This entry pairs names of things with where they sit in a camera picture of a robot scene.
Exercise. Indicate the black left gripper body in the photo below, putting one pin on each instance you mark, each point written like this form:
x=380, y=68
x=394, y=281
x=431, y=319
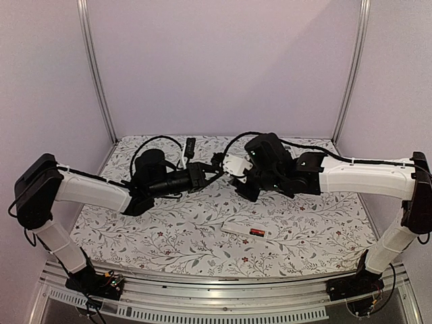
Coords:
x=194, y=183

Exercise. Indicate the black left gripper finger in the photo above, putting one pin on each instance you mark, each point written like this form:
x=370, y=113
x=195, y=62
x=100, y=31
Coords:
x=208, y=181
x=210, y=168

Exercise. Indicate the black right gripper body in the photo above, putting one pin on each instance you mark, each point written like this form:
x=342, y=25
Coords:
x=268, y=181

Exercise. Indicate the long white remote control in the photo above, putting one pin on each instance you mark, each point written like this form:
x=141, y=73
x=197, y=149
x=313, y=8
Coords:
x=233, y=228

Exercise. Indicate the red battery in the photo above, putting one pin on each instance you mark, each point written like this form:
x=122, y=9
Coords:
x=257, y=232

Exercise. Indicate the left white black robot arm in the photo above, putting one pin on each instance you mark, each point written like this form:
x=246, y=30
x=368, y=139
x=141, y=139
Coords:
x=46, y=182

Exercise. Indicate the floral patterned table mat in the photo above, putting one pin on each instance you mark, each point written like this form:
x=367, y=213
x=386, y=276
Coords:
x=307, y=235

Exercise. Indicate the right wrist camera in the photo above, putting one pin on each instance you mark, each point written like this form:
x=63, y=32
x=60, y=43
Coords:
x=233, y=165

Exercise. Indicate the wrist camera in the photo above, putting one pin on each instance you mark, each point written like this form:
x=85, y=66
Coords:
x=187, y=151
x=233, y=165

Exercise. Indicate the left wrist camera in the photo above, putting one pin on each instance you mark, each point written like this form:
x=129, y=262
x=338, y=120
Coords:
x=187, y=151

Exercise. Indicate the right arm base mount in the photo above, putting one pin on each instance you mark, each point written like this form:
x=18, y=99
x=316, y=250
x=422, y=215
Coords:
x=362, y=282

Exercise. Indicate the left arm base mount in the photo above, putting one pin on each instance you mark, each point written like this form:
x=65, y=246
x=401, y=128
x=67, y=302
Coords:
x=87, y=281

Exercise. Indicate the right aluminium frame post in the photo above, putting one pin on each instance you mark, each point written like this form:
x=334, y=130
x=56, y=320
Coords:
x=359, y=43

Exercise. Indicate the aluminium frame post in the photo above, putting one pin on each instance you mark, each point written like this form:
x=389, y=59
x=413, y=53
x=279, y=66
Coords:
x=95, y=74
x=359, y=43

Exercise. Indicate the left aluminium frame post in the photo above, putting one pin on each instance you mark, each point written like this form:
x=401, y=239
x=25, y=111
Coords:
x=95, y=74

